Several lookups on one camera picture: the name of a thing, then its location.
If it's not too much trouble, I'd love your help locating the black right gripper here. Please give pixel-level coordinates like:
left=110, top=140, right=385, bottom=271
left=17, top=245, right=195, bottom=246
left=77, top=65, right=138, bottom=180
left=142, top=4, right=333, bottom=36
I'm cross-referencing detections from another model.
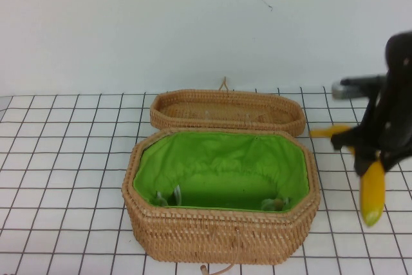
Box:
left=330, top=93, right=412, bottom=178

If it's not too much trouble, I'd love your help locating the yellow plastic banana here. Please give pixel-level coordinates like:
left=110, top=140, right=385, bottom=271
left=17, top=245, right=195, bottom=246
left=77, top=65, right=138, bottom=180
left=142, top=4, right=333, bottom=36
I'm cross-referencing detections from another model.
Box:
left=309, top=124, right=386, bottom=227

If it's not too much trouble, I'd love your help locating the green fabric basket lining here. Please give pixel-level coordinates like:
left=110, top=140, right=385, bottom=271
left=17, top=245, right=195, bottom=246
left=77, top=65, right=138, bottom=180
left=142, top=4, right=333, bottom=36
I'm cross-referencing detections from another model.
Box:
left=132, top=132, right=310, bottom=214

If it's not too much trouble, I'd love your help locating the woven rattan basket lid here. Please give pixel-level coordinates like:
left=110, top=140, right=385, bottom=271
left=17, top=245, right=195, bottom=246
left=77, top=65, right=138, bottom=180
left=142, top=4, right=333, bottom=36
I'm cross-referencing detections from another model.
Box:
left=149, top=89, right=306, bottom=138

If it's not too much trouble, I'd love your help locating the woven rattan basket body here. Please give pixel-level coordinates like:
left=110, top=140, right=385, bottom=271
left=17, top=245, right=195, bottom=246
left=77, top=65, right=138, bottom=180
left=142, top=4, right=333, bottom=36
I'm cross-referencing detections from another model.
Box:
left=121, top=128, right=321, bottom=265

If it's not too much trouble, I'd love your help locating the white black-grid tablecloth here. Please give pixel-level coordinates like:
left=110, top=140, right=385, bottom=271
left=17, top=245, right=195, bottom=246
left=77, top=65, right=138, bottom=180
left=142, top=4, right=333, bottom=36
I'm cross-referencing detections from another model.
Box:
left=0, top=84, right=412, bottom=275

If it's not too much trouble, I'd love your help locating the white lining drawstring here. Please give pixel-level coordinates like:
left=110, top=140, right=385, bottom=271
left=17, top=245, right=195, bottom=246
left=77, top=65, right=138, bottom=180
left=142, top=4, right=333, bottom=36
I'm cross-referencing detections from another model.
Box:
left=260, top=196, right=291, bottom=212
left=155, top=185, right=183, bottom=207

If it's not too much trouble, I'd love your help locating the wooden toggle with cord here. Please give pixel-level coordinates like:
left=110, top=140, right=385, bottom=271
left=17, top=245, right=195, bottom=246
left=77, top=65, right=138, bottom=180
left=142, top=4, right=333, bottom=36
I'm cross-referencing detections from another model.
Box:
left=199, top=262, right=233, bottom=275

